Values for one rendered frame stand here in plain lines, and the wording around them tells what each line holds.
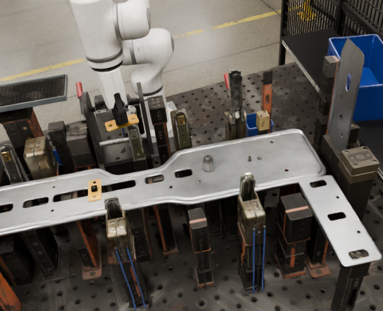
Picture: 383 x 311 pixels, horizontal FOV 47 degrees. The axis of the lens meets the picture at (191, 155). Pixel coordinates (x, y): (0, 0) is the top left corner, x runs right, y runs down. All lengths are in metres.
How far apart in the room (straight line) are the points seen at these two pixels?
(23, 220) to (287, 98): 1.31
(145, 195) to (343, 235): 0.54
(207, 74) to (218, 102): 1.54
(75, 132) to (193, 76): 2.29
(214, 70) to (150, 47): 2.12
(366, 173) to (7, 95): 1.11
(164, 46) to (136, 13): 0.64
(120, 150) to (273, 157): 0.50
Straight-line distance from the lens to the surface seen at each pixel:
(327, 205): 1.21
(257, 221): 1.13
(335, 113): 1.35
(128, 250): 1.16
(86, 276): 1.49
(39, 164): 1.39
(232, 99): 1.34
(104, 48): 0.97
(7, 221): 1.32
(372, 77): 1.66
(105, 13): 0.95
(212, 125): 1.93
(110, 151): 1.47
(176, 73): 3.66
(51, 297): 1.50
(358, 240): 1.16
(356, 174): 1.26
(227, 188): 1.24
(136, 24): 0.94
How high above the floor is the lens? 1.90
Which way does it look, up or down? 42 degrees down
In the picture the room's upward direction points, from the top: 7 degrees counter-clockwise
